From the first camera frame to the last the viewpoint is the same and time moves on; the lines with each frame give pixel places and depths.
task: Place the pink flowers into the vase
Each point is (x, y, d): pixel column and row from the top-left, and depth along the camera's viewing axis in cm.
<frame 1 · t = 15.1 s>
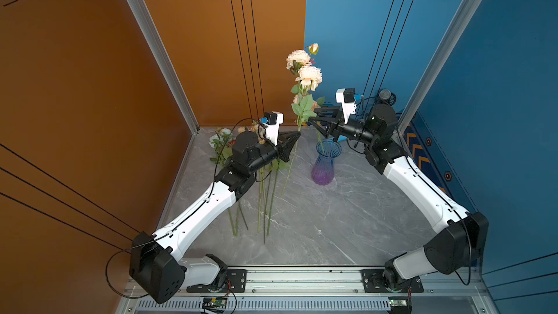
left hand: (298, 131, 67), fingers closed
right hand: (315, 116, 65), fingers open
purple blue glass vase: (323, 167, 101), point 4 cm above the table
peach flower bunch stem: (267, 230, 87), on the table

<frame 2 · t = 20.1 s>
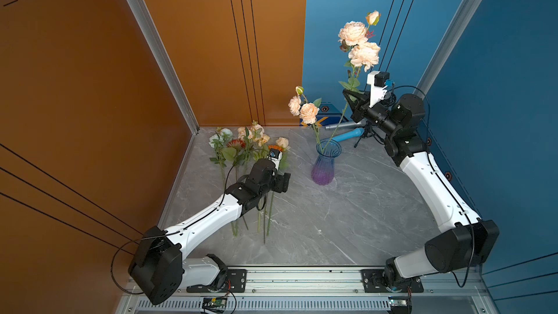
left hand: (282, 169, 83), fingers open
right hand: (346, 91, 67), fingers closed
light blue microphone: (349, 135, 117), point 2 cm above the table
the other named things where they were.

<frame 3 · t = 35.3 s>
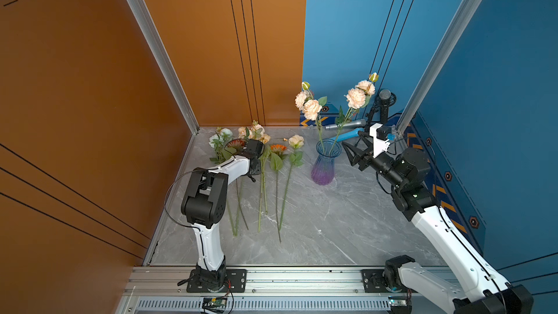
left hand: (251, 165, 101), fingers open
right hand: (352, 137, 68), fingers open
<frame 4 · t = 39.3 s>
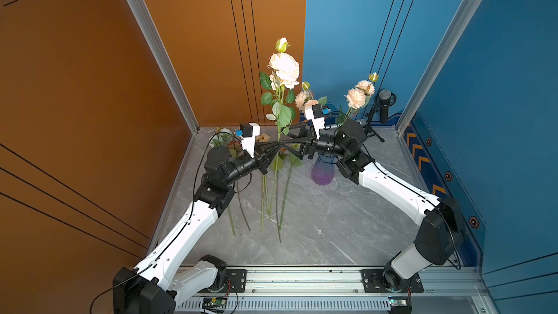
left hand: (281, 142, 65), fingers closed
right hand: (284, 138, 63), fingers open
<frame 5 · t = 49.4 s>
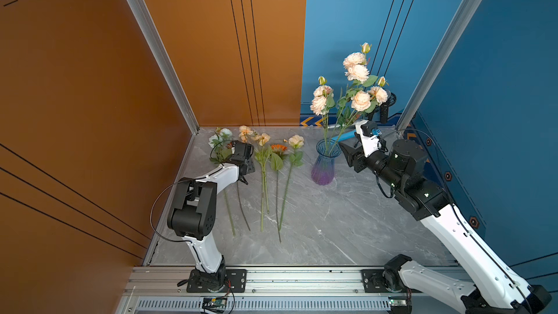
left hand: (243, 162, 99), fingers open
right hand: (349, 137, 65), fingers open
